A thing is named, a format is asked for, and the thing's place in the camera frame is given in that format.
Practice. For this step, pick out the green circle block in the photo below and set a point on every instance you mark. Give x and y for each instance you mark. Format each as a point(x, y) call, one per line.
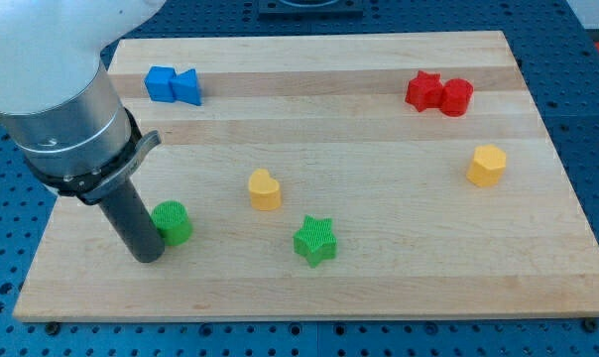
point(172, 221)

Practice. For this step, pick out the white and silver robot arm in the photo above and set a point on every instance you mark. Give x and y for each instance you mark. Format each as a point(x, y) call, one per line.
point(57, 101)

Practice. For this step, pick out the green star block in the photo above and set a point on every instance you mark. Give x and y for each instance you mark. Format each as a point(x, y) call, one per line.
point(315, 240)

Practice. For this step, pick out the red star block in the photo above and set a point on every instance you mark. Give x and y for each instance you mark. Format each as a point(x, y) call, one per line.
point(424, 91)

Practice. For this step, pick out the yellow heart block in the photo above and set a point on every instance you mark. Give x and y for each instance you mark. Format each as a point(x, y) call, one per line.
point(264, 190)

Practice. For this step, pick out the light wooden board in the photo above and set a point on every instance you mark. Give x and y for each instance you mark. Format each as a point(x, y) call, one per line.
point(327, 117)

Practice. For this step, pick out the blue triangle block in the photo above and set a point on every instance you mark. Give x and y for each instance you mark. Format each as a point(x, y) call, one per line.
point(185, 87)

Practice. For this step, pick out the blue cube block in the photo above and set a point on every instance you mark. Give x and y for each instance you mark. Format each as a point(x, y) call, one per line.
point(158, 83)

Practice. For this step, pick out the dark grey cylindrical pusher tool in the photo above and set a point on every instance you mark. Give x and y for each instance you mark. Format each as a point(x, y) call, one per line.
point(128, 215)

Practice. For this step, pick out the red round block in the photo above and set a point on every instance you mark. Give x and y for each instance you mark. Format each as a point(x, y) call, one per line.
point(456, 96)

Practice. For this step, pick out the yellow hexagon block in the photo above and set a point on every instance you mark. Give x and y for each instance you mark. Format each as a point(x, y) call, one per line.
point(487, 165)

